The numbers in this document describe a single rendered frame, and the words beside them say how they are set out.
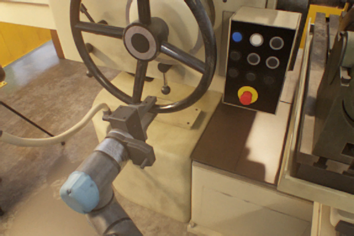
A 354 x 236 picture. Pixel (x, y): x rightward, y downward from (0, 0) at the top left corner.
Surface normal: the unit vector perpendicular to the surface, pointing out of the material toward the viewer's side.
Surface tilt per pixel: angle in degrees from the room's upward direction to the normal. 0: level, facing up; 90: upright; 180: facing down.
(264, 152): 0
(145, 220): 0
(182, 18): 77
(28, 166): 0
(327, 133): 90
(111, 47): 90
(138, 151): 90
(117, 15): 90
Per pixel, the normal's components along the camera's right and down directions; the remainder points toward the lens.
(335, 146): -0.41, 0.61
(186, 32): 0.10, 0.66
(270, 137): -0.03, -0.76
